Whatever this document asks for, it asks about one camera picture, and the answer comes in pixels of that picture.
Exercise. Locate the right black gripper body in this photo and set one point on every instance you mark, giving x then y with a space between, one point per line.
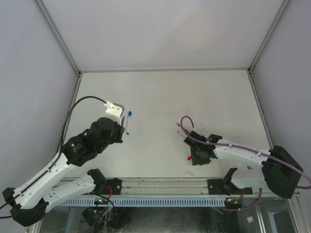
194 140

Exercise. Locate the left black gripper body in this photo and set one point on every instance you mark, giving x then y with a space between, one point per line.
120 132

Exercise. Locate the blue white marker pen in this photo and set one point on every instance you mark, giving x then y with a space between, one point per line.
128 122

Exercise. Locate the clear pen cap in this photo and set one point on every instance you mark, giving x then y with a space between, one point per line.
190 174

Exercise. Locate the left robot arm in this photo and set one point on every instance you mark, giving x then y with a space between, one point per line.
31 201

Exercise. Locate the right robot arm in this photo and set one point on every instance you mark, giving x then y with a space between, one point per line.
273 169

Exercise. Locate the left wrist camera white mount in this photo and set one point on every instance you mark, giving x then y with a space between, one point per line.
114 111

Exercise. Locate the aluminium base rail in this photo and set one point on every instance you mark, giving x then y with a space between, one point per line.
162 187

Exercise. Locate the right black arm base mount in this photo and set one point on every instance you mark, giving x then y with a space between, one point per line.
219 187

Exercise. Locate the blue cable duct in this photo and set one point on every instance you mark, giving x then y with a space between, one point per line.
146 202

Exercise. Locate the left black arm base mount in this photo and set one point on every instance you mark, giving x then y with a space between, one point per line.
113 187

